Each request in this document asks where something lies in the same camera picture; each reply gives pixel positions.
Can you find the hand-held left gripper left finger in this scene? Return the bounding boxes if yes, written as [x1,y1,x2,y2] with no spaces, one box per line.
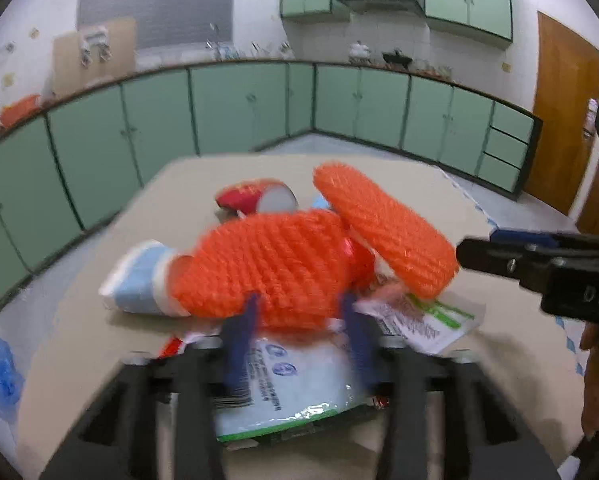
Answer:
[40,292,260,480]

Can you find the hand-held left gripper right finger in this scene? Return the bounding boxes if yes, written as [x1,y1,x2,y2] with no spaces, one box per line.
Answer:
[342,292,560,480]

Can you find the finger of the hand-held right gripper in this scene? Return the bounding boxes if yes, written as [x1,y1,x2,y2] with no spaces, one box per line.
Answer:
[489,229,580,253]
[457,237,555,281]

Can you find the large orange foam net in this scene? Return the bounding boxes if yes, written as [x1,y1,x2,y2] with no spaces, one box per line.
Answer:
[171,209,377,332]

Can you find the person's right hand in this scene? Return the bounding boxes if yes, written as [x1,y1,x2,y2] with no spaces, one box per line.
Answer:
[579,321,599,440]

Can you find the blue white patterned tablecloth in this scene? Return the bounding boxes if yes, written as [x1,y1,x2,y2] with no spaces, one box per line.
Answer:
[444,170,599,480]

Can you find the red foil wrapper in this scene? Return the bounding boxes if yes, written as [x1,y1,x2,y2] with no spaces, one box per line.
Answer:
[158,335,190,361]

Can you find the white green printed packet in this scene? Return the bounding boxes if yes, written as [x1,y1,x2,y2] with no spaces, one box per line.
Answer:
[354,287,481,356]

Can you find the wooden door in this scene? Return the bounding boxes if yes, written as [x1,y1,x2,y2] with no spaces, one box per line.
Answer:
[524,10,599,216]

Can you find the red paper cup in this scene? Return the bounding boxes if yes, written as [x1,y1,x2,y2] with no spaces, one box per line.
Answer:
[216,179,299,220]

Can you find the green lower kitchen cabinets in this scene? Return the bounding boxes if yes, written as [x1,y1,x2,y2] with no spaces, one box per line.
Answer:
[0,60,543,311]

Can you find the range hood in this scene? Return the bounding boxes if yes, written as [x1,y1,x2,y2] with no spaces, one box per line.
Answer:
[335,0,425,16]

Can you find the brown cardboard board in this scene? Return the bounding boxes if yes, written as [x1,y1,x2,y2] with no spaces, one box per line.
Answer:
[52,16,138,98]

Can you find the orange plastic basket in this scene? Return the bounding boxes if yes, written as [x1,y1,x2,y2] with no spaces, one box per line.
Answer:
[0,94,43,128]

